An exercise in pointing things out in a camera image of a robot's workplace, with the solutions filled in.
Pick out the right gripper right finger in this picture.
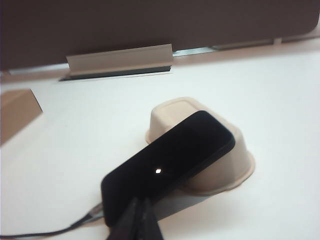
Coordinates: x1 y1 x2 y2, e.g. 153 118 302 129
136 196 164 240

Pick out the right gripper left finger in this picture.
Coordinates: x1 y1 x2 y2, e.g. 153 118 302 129
109 196 139 240

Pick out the black smartphone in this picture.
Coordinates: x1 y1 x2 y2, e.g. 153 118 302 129
100 109 236 228

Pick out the black charging cable silver plug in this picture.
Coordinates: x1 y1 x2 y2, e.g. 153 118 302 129
0 202 105 238

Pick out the beige pulp tray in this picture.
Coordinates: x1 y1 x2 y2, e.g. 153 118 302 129
145 96 257 196

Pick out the brown cardboard box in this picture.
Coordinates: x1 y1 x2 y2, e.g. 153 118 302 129
0 88 43 146

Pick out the grey fabric desk divider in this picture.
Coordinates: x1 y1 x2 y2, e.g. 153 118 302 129
0 0 320 73

